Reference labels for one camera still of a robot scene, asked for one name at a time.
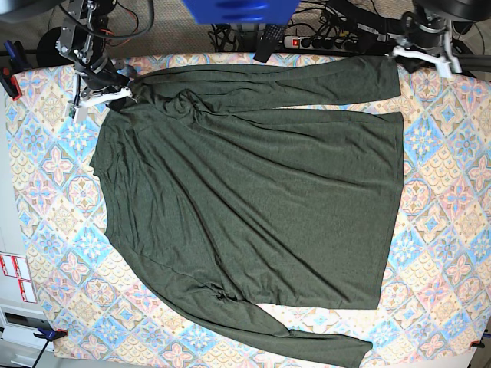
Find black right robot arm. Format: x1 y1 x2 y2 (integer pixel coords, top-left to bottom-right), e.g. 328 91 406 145
56 1 155 123

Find patterned pastel tablecloth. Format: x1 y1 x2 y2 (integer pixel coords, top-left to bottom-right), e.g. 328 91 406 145
1 67 490 367

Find dark green long-sleeve shirt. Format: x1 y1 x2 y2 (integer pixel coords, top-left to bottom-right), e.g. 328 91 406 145
91 56 404 367

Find blue clamp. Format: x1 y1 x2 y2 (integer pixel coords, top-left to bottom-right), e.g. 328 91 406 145
1 40 24 101
32 327 68 368

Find black remote control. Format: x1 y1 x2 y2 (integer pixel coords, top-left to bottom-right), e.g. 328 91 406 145
253 24 285 63

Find black power strip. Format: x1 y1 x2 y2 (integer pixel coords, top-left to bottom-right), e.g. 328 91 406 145
282 36 358 52

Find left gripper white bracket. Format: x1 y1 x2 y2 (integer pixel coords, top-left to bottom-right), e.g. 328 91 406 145
391 11 463 78

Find orange clamp lower right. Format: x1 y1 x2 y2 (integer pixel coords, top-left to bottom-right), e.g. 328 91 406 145
470 341 486 348

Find blue plastic box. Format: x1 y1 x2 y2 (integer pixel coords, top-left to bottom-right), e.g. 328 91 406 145
183 0 299 25

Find red and white labels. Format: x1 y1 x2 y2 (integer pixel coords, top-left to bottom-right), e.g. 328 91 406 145
1 253 37 304

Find grey cabinet lower left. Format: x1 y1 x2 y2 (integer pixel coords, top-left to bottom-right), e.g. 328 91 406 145
1 304 52 367

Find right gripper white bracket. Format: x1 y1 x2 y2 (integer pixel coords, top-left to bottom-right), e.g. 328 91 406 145
68 57 133 123

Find blue clamp upper left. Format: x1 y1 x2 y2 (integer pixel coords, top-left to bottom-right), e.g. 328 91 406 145
1 40 24 101

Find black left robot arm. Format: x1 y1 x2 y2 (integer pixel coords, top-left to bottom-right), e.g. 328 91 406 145
391 1 490 78

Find black power adapter box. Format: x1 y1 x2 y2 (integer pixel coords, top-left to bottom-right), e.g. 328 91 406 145
352 8 404 55

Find blue clamp lower left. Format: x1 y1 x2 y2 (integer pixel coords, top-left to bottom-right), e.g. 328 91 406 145
32 327 68 368

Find black round stand base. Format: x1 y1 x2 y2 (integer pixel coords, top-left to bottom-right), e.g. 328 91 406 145
36 27 74 68

